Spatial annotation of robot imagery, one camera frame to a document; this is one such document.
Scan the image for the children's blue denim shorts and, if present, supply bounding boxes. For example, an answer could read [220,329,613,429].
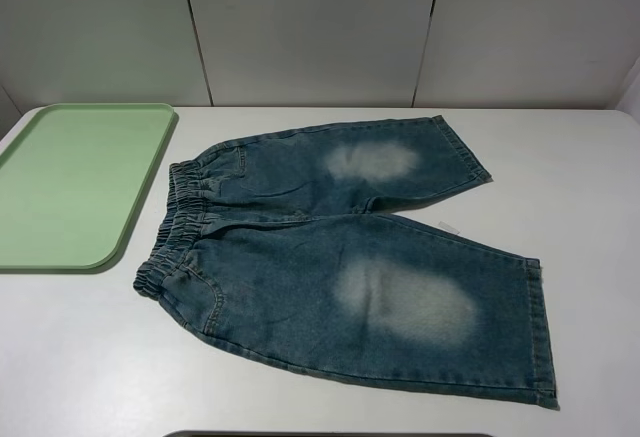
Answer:
[133,116,558,409]

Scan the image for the clear tape piece on table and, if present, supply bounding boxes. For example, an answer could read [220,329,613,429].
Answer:
[438,221,460,235]

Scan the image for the light green plastic tray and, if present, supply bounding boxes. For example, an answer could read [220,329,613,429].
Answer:
[1,104,176,271]

